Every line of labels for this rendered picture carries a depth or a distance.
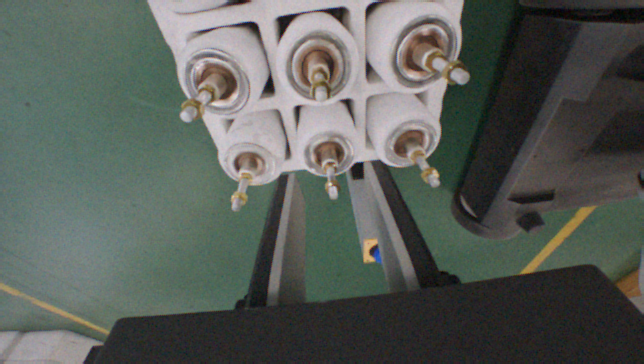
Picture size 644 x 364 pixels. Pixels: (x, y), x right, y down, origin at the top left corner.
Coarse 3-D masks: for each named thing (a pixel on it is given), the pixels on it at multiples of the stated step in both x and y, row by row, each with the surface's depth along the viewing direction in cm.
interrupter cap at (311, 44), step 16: (304, 32) 23; (320, 32) 23; (288, 48) 24; (304, 48) 24; (320, 48) 24; (336, 48) 24; (288, 64) 25; (304, 64) 25; (336, 64) 25; (288, 80) 26; (304, 80) 26; (336, 80) 26; (304, 96) 27
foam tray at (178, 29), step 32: (256, 0) 26; (288, 0) 26; (320, 0) 27; (352, 0) 27; (448, 0) 27; (192, 32) 30; (352, 32) 29; (288, 96) 34; (352, 96) 35; (416, 96) 40; (224, 128) 38; (288, 128) 38; (288, 160) 42
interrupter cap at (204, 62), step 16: (208, 48) 23; (192, 64) 24; (208, 64) 24; (224, 64) 24; (240, 64) 24; (192, 80) 25; (240, 80) 25; (192, 96) 26; (224, 96) 27; (240, 96) 27; (224, 112) 28
